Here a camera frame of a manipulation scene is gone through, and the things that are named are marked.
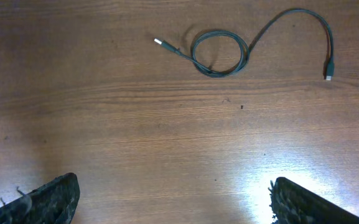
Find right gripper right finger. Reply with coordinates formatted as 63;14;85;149
269;177;359;224

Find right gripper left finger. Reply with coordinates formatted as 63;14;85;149
0;172;80;224

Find black cable with USB-A plug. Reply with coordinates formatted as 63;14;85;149
153;7;335;82

